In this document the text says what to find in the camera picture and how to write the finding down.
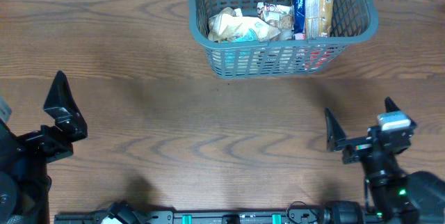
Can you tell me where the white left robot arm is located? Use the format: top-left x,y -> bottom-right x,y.
1,71 -> 88,223

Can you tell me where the beige mushroom snack bag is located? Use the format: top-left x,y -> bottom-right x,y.
257,2 -> 294,41

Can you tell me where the grey plastic basket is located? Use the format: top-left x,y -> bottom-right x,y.
188,0 -> 378,79

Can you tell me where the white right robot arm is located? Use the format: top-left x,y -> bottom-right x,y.
325,97 -> 444,223

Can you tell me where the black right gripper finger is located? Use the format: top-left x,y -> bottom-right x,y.
384,97 -> 400,113
324,108 -> 347,152

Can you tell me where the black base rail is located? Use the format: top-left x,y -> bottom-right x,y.
54,201 -> 383,224

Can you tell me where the teal packet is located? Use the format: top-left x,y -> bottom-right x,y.
221,29 -> 258,43

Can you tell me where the blue tissue pack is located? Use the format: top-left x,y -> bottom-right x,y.
292,0 -> 305,40

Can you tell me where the orange noodle packet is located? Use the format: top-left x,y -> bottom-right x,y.
305,0 -> 334,38

